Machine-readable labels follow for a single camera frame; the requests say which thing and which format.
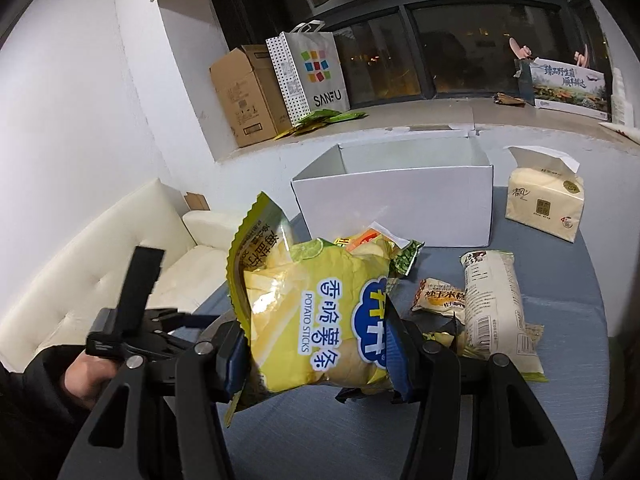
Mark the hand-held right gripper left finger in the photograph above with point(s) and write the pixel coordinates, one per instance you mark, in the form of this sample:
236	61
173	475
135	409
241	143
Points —
234	365

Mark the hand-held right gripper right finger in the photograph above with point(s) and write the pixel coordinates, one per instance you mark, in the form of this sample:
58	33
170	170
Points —
402	360

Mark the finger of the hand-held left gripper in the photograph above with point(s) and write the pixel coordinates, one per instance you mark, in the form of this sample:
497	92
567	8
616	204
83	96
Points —
200	321

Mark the small corn snack packet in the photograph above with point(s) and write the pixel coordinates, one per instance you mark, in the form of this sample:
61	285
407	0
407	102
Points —
440	297

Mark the yellow potato sticks bag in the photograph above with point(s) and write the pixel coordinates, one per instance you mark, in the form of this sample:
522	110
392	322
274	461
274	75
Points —
310	320

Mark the green pea snack packet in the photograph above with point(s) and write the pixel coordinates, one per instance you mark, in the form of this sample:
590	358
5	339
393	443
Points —
407	257

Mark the long white snack packet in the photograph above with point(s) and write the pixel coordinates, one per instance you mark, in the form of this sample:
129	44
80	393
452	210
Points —
492	300

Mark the orange yellow snack packet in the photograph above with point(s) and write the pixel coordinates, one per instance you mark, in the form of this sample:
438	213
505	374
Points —
370	240

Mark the white cardboard box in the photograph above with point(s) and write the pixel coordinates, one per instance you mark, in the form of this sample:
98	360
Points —
390	210

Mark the person's left forearm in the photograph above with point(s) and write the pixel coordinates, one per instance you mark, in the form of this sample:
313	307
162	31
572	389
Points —
30	410

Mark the person's left hand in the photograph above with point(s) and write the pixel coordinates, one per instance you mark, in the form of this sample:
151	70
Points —
87	377

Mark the cream leather sofa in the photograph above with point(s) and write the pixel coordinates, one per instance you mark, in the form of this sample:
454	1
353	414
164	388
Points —
100	260

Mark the small cardboard piece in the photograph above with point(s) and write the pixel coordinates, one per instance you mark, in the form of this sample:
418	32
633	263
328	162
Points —
196	201

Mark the yellow tissue pack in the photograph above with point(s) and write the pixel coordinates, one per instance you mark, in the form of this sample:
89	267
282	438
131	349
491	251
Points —
545	205

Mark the brown cardboard box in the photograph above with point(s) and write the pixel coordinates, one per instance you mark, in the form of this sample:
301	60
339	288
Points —
245	95

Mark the pile of green yellow packets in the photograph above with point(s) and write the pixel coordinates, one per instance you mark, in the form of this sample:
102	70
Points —
320	122

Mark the white dotted shopping bag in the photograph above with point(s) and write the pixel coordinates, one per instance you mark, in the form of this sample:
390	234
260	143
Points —
312	72

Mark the brown packet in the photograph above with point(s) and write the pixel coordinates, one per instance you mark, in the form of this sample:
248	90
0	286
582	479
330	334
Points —
509	99

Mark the printed landscape gift box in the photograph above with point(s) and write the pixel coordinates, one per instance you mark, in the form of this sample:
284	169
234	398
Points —
565	90

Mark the pink ornament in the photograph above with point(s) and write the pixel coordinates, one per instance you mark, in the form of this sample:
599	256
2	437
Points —
581	56
520	50

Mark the dark window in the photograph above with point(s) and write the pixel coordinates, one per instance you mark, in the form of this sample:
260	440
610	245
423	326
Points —
450	25

